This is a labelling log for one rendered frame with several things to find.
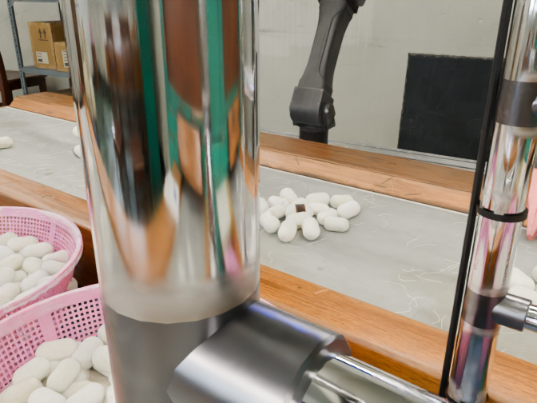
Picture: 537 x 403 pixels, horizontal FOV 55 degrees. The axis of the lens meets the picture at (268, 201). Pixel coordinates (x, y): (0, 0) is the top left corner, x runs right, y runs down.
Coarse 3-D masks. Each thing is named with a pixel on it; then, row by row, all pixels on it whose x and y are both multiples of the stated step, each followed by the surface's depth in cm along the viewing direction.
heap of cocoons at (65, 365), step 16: (48, 352) 41; (64, 352) 41; (80, 352) 41; (96, 352) 41; (32, 368) 39; (48, 368) 40; (64, 368) 39; (80, 368) 40; (96, 368) 42; (16, 384) 37; (32, 384) 38; (48, 384) 38; (64, 384) 38; (80, 384) 39; (96, 384) 38; (112, 384) 39; (0, 400) 36; (16, 400) 36; (32, 400) 36; (48, 400) 36; (64, 400) 36; (80, 400) 36; (96, 400) 37; (112, 400) 36
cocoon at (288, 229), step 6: (282, 222) 61; (288, 222) 60; (294, 222) 61; (282, 228) 59; (288, 228) 59; (294, 228) 60; (282, 234) 59; (288, 234) 59; (294, 234) 59; (282, 240) 59; (288, 240) 59
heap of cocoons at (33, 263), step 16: (0, 240) 59; (16, 240) 59; (32, 240) 60; (0, 256) 57; (16, 256) 56; (32, 256) 58; (48, 256) 56; (64, 256) 57; (0, 272) 52; (16, 272) 55; (32, 272) 54; (48, 272) 54; (0, 288) 50; (16, 288) 51; (32, 288) 50; (0, 304) 48; (16, 336) 46
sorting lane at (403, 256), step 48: (48, 144) 99; (336, 192) 75; (336, 240) 60; (384, 240) 61; (432, 240) 61; (528, 240) 61; (336, 288) 51; (384, 288) 51; (432, 288) 51; (528, 336) 44
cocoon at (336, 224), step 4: (324, 220) 62; (328, 220) 62; (332, 220) 62; (336, 220) 62; (340, 220) 62; (344, 220) 62; (324, 224) 62; (328, 224) 62; (332, 224) 62; (336, 224) 62; (340, 224) 62; (344, 224) 62; (348, 224) 62; (328, 228) 62; (332, 228) 62; (336, 228) 62; (340, 228) 62; (344, 228) 62
